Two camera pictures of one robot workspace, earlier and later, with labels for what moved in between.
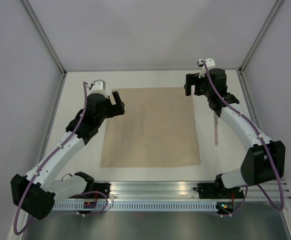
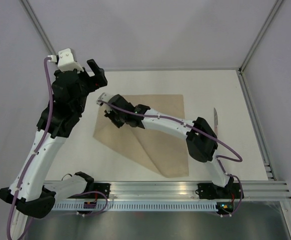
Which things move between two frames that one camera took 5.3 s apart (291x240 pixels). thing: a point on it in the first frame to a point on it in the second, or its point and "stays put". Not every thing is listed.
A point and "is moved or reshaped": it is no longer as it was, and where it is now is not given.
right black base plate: (208, 191) stays put
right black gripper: (192, 79) to (109, 114)
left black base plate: (103, 187) stays put
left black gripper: (115, 110) to (98, 80)
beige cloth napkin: (158, 128) is moved or reshaped
